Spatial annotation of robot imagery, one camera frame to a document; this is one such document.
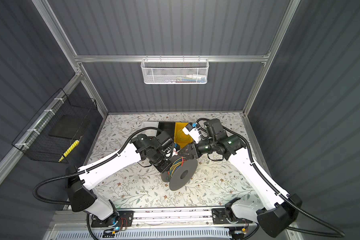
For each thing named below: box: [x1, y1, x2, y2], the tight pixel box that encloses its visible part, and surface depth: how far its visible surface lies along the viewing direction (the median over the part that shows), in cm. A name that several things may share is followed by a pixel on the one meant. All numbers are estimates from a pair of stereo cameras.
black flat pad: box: [48, 115, 85, 140], surface depth 75 cm
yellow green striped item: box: [58, 140, 80, 163], surface depth 71 cm
